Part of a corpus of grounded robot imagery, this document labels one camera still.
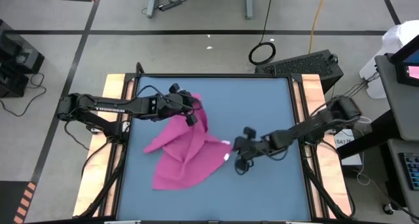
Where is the grey desk leg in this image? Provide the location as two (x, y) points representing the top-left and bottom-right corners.
(244, 0), (257, 20)
(146, 0), (161, 18)

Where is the pink towel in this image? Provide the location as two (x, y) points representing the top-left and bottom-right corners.
(143, 92), (234, 191)

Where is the black equipment rack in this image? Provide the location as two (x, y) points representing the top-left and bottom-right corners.
(0, 19), (46, 99)

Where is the yellow hanging cable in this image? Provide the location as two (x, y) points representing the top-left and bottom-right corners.
(308, 0), (329, 54)

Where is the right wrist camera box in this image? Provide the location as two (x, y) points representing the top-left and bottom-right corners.
(243, 126), (257, 140)

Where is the black floor cable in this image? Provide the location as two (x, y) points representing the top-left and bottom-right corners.
(0, 72), (47, 117)

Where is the white paper label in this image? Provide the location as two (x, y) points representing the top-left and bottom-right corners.
(333, 128), (363, 168)

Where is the grey keyboard shelf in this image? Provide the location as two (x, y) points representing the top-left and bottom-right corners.
(387, 138), (419, 220)

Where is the grey workstation desk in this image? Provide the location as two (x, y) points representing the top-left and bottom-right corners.
(374, 53), (419, 142)

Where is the black perforated computer case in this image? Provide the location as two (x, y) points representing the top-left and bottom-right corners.
(254, 49), (344, 94)

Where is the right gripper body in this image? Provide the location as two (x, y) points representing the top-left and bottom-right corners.
(232, 135), (271, 160)

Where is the black hanging coiled cable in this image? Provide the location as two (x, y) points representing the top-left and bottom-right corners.
(247, 0), (277, 67)

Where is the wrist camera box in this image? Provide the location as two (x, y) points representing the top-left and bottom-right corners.
(243, 126), (257, 140)
(185, 113), (199, 127)

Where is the black power strip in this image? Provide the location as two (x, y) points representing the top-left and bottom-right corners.
(158, 0), (183, 12)

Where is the white bundle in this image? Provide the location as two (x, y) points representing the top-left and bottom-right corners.
(359, 20), (419, 100)

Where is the black workstation base beam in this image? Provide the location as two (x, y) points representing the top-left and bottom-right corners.
(337, 109), (393, 160)

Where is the wooden side board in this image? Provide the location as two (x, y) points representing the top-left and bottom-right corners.
(293, 73), (353, 218)
(72, 73), (136, 217)

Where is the black cable bundle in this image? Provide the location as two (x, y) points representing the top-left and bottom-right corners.
(330, 71), (381, 102)

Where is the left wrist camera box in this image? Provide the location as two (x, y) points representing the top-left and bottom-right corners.
(185, 113), (199, 127)

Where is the tilted touchscreen monitor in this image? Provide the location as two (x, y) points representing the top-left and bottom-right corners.
(389, 33), (419, 87)

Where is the keyboard with blue keys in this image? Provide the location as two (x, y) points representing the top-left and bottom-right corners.
(398, 151), (419, 191)

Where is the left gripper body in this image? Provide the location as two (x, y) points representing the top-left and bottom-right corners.
(152, 83), (202, 121)

